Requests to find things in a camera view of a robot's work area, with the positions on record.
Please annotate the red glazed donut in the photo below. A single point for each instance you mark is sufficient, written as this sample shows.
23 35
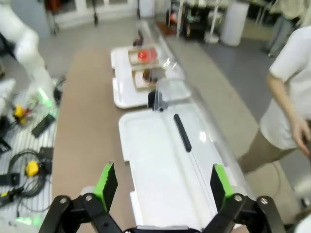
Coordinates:
143 55

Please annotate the black yellow enabling switch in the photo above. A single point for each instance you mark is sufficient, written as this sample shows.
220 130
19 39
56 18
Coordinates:
7 194

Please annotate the white plastic display tray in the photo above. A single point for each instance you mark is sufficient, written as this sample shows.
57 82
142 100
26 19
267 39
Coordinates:
124 97
150 157

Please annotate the person's left forearm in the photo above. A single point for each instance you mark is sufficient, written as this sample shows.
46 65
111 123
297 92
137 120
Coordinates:
281 94

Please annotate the yellow red emergency stop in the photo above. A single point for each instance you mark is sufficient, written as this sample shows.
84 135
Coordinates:
19 112

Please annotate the white pole stand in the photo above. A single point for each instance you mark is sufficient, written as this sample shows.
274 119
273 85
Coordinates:
213 38

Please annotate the person in white shirt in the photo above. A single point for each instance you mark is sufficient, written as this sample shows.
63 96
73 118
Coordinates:
286 60

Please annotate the person's left hand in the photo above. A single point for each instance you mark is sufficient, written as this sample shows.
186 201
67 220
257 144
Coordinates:
302 136

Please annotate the white cylindrical bin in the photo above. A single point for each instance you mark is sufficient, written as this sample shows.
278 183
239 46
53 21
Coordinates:
233 24

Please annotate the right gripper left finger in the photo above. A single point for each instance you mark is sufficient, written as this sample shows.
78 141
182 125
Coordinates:
107 187

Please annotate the chocolate glazed pastry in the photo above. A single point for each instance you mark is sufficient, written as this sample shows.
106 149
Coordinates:
139 85

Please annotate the chocolate donut with sprinkles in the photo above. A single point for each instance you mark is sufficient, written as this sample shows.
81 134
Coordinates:
149 75

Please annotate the yellow control pendant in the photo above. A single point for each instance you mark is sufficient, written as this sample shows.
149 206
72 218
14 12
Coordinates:
32 168

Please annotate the black box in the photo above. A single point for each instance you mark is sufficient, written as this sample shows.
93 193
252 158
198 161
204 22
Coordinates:
9 179
46 153

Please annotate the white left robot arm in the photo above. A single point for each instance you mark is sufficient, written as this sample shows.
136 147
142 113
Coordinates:
26 48

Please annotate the clear plastic hinged cover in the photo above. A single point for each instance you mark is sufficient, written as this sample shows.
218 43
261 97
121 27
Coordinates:
170 55
206 126

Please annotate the black shelf unit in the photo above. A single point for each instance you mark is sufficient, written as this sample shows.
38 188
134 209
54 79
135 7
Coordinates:
194 24

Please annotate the person in grey trousers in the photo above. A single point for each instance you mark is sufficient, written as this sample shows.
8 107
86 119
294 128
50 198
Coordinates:
279 36

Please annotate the flat black device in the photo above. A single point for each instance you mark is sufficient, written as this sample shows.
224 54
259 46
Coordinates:
43 125

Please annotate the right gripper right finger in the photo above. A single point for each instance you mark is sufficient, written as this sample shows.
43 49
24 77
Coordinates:
219 187

